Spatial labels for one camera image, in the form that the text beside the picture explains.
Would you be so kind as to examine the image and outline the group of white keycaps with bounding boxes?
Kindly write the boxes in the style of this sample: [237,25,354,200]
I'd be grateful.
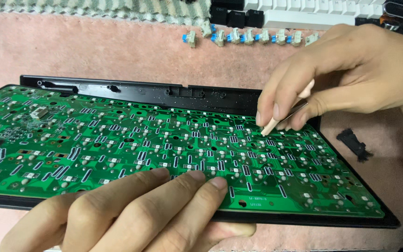
[243,0,386,20]

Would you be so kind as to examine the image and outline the row of blue key switches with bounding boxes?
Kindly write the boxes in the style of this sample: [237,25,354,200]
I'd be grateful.
[182,20,320,48]

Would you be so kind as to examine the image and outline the wooden handled tool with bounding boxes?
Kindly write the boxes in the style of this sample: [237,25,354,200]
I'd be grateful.
[260,79,316,137]

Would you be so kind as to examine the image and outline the green striped cloth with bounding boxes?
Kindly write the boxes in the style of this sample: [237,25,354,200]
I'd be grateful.
[0,0,212,26]

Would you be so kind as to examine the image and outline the person's left hand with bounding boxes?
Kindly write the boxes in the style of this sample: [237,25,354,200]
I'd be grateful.
[0,167,257,252]

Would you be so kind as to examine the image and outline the black keyboard case frame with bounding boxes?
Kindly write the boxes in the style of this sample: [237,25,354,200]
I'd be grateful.
[0,74,401,230]

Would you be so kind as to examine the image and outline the long black keycap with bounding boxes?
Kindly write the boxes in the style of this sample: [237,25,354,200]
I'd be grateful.
[211,0,245,11]

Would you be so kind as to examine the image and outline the black fuzzy scrap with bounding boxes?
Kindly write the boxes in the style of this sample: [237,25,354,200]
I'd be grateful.
[336,128,374,163]

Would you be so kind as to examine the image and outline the white spacebar keycap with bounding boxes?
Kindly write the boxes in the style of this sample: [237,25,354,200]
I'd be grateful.
[264,10,357,31]

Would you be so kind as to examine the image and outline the black square keycap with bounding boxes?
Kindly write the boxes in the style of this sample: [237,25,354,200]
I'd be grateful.
[245,9,264,29]
[210,5,229,26]
[227,10,246,29]

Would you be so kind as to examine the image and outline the pink fleece mat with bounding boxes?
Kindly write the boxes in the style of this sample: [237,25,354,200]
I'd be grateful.
[0,10,403,252]

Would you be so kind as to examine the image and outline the black oval ring object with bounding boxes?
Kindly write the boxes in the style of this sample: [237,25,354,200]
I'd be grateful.
[383,2,403,21]

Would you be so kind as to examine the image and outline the green keyboard circuit board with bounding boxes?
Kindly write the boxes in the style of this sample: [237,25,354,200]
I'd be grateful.
[0,85,386,218]

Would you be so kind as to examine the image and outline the person's right hand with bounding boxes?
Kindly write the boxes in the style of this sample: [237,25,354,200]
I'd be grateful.
[256,24,403,132]

